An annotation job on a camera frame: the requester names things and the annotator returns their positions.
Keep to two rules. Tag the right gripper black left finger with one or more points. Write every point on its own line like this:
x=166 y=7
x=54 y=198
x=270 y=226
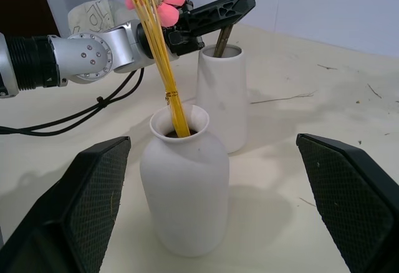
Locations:
x=62 y=210

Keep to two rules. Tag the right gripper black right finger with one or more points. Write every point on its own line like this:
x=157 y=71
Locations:
x=352 y=204

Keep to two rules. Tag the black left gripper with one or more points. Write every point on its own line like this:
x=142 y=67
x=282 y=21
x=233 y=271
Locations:
x=184 y=40

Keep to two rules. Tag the brown branch stems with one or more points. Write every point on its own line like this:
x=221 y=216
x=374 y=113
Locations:
x=225 y=40

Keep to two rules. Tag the yellow dried wheat stalks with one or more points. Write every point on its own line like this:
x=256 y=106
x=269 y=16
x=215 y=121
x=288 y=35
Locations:
x=156 y=36

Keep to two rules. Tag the short dry twig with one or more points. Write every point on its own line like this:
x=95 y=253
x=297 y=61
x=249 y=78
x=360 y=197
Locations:
x=308 y=202
x=327 y=67
x=374 y=91

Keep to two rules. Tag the white conical vase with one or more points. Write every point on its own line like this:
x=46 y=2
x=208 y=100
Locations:
x=221 y=98

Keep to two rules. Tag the long thin dry twig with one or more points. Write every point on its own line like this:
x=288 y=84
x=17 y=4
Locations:
x=280 y=98

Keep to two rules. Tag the white round bottle vase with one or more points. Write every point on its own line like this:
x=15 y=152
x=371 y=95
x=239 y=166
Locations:
x=187 y=192

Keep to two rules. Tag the dark brown door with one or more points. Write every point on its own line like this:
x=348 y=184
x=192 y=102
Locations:
x=22 y=5

